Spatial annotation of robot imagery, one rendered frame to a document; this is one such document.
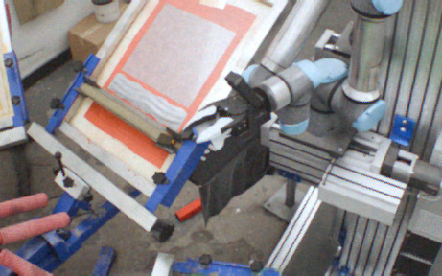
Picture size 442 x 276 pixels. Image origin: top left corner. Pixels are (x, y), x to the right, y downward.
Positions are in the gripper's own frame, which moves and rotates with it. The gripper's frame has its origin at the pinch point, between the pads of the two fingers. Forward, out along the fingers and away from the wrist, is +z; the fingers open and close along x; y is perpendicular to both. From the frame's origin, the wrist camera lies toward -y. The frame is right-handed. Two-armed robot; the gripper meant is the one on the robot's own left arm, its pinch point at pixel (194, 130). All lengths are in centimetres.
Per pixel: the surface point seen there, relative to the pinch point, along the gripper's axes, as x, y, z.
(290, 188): 82, 141, -92
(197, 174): 53, 66, -25
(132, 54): 83, 25, -24
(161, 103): 59, 34, -20
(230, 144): 58, 66, -44
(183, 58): 63, 24, -34
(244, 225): 91, 157, -65
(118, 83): 79, 32, -14
